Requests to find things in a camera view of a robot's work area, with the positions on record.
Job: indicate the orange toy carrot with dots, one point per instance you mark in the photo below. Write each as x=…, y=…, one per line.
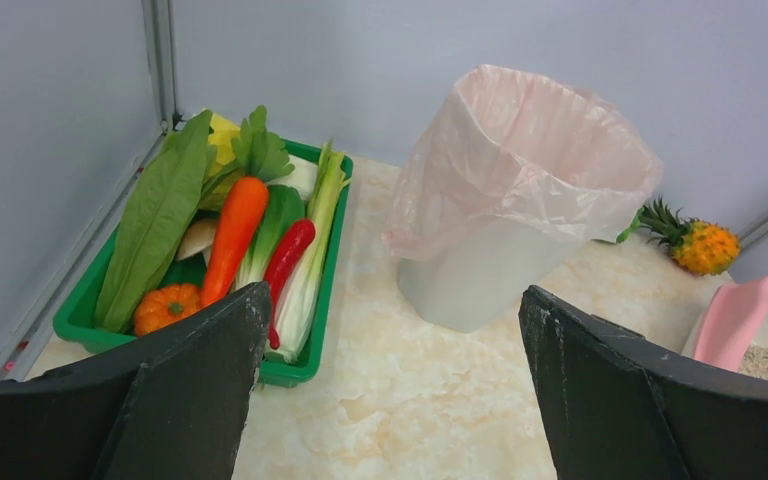
x=239, y=218

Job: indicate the small orange toy pumpkin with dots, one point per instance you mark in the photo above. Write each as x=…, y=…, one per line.
x=165, y=306

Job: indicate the red toy chili pepper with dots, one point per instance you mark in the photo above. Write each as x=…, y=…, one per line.
x=286, y=256

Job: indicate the pink plastic bin liner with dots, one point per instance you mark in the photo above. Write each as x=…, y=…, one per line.
x=519, y=146

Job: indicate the green plastic tray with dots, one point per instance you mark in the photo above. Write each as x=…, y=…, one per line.
x=74, y=321

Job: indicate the white trash bin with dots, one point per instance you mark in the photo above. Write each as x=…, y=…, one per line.
x=466, y=285

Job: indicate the white green toy celery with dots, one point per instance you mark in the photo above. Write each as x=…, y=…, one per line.
x=298, y=299

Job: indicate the yellow toy corn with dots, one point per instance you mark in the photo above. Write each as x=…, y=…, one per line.
x=223, y=131

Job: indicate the pink white litter box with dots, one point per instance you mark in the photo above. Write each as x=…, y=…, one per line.
x=736, y=317

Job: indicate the green bok choy toy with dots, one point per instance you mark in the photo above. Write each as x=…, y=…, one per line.
x=284, y=208

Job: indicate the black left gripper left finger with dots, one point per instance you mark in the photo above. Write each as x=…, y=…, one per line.
x=169, y=405

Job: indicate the orange toy pineapple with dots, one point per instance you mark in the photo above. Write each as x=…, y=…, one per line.
x=699, y=247

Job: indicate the beige toy mushroom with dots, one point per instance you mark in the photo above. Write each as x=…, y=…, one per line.
x=198, y=240

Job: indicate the large green leaf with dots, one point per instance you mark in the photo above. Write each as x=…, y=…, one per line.
x=155, y=217

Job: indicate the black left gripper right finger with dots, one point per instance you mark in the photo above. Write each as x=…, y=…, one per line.
x=616, y=406

